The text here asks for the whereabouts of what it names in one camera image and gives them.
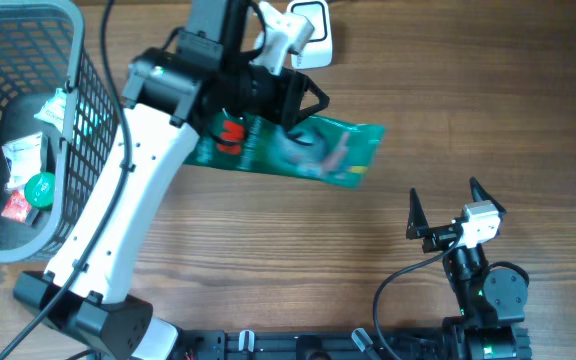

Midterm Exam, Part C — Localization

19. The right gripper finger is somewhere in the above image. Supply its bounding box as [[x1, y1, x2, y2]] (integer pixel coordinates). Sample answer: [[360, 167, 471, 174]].
[[406, 188, 429, 240], [469, 177, 507, 215]]

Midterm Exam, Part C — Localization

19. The green 3M gloves packet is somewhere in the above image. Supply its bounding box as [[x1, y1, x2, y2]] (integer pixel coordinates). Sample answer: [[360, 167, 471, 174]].
[[185, 112, 385, 188]]

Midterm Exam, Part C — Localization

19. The teal white wipes packet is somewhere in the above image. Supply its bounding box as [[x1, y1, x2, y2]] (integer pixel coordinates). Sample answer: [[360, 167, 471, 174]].
[[34, 88, 67, 132]]

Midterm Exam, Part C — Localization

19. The green lid small jar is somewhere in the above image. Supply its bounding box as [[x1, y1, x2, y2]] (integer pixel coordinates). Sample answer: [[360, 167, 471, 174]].
[[24, 172, 56, 210]]

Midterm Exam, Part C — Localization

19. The white paper sachet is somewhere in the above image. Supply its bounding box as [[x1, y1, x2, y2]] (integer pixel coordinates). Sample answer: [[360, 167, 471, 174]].
[[2, 132, 48, 191]]

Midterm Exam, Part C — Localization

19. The red small snack packet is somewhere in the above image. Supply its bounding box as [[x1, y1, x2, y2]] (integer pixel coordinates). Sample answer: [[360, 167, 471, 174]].
[[1, 189, 32, 223]]

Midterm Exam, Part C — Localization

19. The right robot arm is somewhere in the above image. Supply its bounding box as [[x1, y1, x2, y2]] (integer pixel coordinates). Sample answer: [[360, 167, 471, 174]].
[[406, 178, 533, 359]]

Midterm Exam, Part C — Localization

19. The white barcode scanner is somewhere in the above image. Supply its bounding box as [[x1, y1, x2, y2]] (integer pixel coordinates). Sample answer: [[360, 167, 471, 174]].
[[287, 0, 333, 70]]

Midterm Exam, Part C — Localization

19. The grey plastic mesh basket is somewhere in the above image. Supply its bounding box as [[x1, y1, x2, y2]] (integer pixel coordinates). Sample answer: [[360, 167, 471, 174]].
[[0, 0, 117, 263]]

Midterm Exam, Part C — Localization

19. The right black camera cable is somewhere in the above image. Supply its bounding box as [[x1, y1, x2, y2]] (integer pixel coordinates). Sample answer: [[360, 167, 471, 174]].
[[371, 238, 464, 360]]

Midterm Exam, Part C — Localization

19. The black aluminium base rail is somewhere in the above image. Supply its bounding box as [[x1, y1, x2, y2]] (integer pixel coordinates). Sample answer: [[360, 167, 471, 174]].
[[167, 327, 533, 360]]

